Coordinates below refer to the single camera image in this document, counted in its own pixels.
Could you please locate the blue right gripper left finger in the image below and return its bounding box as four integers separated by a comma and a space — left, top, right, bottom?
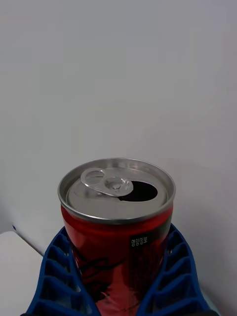
25, 226, 101, 316

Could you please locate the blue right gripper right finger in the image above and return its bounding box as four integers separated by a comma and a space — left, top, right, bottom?
136, 223, 220, 316

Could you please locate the red drink can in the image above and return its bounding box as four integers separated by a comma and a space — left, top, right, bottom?
57, 157, 176, 316

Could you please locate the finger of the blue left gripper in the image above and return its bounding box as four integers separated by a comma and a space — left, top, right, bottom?
25, 226, 101, 316
136, 223, 220, 316

